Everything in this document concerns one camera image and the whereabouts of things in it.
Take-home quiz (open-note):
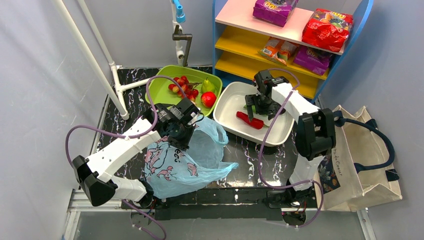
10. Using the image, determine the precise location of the red snack bag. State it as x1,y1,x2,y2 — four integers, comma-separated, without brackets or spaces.
301,8,354,52

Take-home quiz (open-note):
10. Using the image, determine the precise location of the blue shelf with coloured boards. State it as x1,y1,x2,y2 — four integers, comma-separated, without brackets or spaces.
212,0,373,102

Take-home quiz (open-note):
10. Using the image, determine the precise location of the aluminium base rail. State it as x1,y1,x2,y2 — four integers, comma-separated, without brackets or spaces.
61,96,379,240

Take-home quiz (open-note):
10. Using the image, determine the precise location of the purple snack bag top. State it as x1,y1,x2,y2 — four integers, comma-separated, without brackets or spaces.
252,0,298,27

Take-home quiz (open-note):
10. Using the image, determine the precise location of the red chili pepper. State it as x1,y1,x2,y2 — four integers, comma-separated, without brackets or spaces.
236,111,265,130

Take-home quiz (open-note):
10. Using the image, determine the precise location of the grey faucet on pipe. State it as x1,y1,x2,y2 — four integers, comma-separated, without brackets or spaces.
170,0,193,67

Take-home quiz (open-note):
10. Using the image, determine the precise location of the green corn cob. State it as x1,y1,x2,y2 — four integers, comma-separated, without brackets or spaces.
243,105,256,112

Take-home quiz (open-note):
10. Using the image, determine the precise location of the red apple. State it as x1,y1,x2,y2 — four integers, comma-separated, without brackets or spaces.
200,91,217,109

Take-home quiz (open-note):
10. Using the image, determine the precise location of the white pipe frame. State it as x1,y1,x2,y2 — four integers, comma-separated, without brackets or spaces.
52,0,148,121

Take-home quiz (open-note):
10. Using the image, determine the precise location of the light blue printed plastic bag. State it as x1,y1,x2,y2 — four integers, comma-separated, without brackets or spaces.
144,117,239,199

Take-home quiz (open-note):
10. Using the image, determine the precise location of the green rectangular tray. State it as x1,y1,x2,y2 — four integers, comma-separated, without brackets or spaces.
149,65,223,117

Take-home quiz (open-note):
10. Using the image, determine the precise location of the purple snack bag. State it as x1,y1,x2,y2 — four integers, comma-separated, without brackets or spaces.
252,0,298,27
293,45,334,76

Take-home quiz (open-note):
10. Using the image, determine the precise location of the red strawberry bunch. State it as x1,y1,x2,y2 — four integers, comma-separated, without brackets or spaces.
168,75,201,102

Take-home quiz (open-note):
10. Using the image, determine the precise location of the green pear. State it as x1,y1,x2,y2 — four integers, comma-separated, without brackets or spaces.
201,78,216,93

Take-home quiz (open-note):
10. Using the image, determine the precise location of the cream canvas tote bag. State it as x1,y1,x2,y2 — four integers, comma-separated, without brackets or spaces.
315,105,403,212

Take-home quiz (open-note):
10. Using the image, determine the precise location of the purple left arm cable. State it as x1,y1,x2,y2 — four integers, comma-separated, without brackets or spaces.
64,75,186,170

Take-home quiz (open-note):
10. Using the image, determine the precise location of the orange snack bag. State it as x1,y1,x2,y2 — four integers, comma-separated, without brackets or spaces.
258,37,299,66

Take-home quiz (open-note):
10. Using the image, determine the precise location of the purple snack bag lower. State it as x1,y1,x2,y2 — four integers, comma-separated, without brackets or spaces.
293,45,334,76

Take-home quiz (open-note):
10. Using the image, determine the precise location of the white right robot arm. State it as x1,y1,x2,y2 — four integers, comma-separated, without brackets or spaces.
245,69,336,192

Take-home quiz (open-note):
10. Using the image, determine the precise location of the white rectangular tray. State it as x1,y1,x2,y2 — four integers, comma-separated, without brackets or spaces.
212,81,296,148

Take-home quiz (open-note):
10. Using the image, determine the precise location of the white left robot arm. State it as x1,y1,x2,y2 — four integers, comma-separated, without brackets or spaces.
71,98,202,207

